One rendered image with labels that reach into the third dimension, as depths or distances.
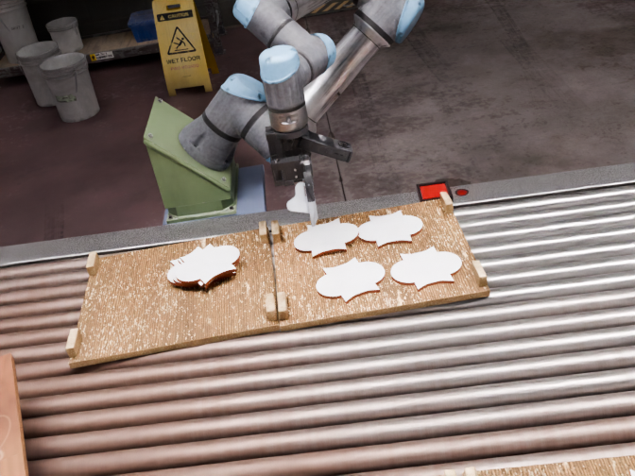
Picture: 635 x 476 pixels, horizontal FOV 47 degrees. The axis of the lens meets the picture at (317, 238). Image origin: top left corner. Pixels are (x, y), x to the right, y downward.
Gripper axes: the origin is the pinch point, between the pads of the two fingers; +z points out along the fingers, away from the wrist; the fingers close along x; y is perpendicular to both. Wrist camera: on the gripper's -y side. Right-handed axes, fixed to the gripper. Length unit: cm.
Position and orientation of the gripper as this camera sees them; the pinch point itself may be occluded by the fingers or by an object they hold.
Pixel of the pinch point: (314, 208)
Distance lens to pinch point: 157.4
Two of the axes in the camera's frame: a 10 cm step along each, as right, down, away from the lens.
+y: -9.9, 1.5, 0.2
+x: 0.7, 5.6, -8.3
